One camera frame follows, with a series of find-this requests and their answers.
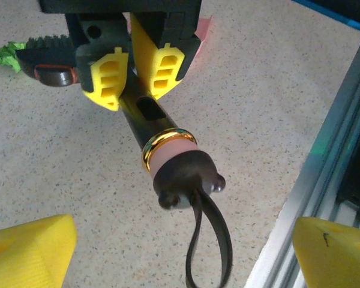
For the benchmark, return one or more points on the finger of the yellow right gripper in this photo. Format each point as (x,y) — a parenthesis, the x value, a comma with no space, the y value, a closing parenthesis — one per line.
(168,69)
(105,78)

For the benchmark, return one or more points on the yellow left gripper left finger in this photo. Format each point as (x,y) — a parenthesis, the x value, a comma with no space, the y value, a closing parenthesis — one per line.
(27,258)

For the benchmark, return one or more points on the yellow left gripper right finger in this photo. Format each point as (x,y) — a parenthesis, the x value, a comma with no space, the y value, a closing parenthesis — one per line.
(339,261)

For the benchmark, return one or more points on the pink plastic dustpan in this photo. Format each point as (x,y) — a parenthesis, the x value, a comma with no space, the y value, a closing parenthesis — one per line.
(204,25)

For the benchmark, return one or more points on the black hand brush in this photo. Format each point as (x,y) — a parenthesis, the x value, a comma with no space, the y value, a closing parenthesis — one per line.
(180,177)

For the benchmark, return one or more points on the green crumpled paper scrap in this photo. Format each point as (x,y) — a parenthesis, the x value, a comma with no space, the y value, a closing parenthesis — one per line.
(3,55)

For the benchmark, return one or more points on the aluminium frame rail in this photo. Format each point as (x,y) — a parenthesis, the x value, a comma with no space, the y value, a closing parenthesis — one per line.
(324,180)

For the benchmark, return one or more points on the blue frame edge strip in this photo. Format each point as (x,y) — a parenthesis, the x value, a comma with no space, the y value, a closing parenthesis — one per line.
(355,27)

